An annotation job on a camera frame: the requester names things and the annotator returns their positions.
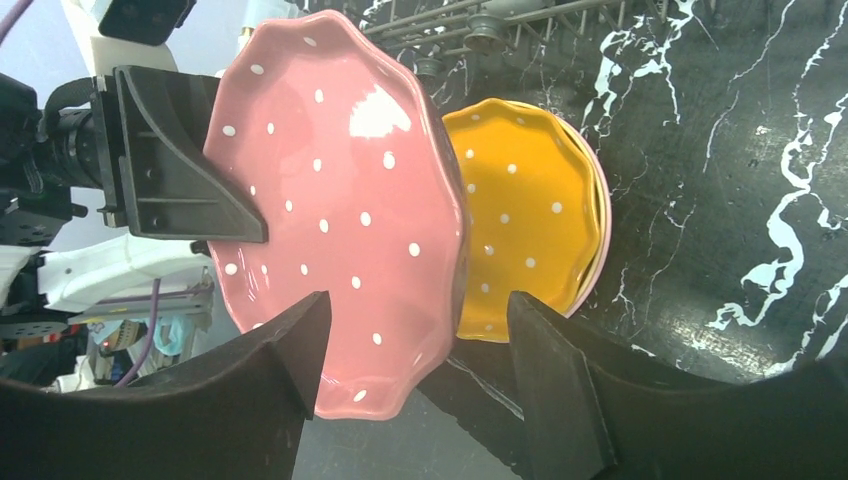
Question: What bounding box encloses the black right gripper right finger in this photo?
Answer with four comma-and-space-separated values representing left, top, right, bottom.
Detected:
507, 292, 847, 479

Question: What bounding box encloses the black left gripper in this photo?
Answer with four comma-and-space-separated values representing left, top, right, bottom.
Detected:
1, 66, 268, 243

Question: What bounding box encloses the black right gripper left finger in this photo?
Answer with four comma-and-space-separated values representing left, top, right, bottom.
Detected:
1, 292, 332, 479

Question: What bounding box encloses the pink polka dot plate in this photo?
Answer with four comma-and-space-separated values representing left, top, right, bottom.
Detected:
204, 10, 469, 420

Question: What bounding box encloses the metal wire dish rack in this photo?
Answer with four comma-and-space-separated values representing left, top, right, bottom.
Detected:
344, 1, 683, 81

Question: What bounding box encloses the yellow plate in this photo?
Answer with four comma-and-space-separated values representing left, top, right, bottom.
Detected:
443, 98, 602, 343

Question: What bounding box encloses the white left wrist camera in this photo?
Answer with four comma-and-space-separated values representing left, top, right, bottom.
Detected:
60, 0, 196, 76

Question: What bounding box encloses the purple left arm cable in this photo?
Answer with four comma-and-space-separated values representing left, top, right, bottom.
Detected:
0, 0, 164, 391

